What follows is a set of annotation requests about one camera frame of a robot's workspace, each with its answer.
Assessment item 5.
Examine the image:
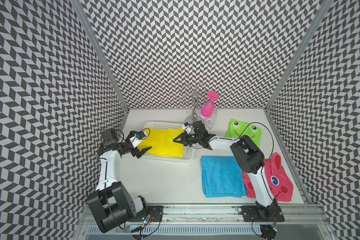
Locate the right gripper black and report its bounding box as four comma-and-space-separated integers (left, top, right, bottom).
173, 130, 202, 146

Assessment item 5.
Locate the white plastic perforated basket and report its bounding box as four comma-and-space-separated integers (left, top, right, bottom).
138, 121, 194, 162

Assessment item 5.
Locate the yellow raincoat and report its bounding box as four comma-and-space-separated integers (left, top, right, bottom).
138, 128, 184, 158

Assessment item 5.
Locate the blue towel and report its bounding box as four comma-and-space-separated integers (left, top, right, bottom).
201, 156, 247, 198

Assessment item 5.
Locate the green frog raincoat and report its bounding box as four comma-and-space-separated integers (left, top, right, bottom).
226, 119, 262, 147

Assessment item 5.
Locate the pink cartoon raincoat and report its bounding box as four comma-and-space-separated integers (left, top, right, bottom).
242, 152, 295, 203

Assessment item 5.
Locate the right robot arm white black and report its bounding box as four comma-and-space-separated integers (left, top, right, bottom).
173, 121, 280, 220

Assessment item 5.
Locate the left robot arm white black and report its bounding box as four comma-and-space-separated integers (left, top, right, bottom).
87, 129, 152, 233

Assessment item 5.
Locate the clear wine glass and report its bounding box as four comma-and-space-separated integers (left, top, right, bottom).
205, 108, 218, 130

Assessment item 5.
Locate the pink plastic wine glass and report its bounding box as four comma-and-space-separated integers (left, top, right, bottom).
201, 91, 220, 118

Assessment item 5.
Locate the silver metal glass rack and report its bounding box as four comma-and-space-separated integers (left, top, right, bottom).
175, 83, 204, 124

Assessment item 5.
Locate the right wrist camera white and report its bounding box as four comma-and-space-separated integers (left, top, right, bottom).
182, 122, 193, 134

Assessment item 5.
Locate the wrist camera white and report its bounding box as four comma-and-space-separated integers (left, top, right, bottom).
182, 122, 193, 134
129, 131, 146, 148

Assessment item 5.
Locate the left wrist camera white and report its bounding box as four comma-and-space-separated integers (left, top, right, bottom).
129, 131, 146, 148

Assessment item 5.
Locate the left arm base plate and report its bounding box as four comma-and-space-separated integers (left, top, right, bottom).
131, 206, 164, 223

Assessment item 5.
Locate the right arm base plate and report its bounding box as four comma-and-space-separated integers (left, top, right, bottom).
237, 205, 285, 223

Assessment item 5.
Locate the aluminium front rail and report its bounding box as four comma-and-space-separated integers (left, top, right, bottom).
74, 203, 331, 226

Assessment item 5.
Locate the left aluminium corner post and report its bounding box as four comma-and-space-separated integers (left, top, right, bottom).
70, 0, 130, 112

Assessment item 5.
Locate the aluminium corner post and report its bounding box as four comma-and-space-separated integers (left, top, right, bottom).
264, 0, 335, 112
70, 0, 130, 112

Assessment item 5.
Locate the right aluminium corner post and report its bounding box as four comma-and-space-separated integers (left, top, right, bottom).
264, 0, 335, 112

